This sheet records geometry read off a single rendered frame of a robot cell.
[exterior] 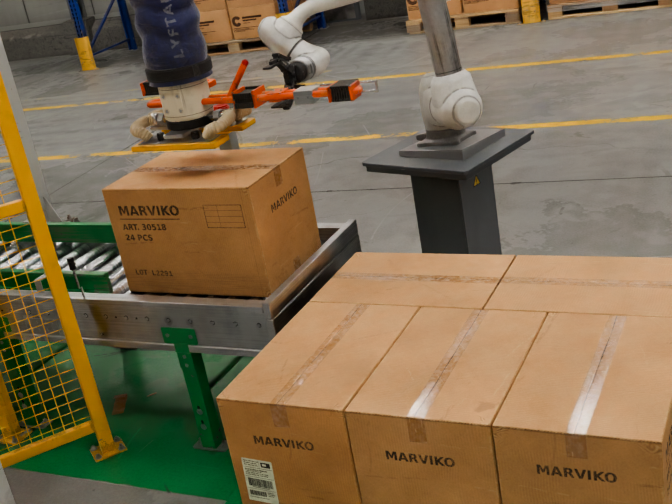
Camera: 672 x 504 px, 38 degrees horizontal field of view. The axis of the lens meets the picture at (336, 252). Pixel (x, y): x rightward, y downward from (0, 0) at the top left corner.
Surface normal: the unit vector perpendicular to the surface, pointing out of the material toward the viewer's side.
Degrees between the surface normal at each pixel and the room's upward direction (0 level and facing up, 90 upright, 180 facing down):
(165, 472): 0
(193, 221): 90
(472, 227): 90
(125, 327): 90
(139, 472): 0
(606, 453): 90
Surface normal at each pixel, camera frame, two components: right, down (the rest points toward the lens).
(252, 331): -0.41, 0.41
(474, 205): 0.75, 0.12
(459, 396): -0.17, -0.91
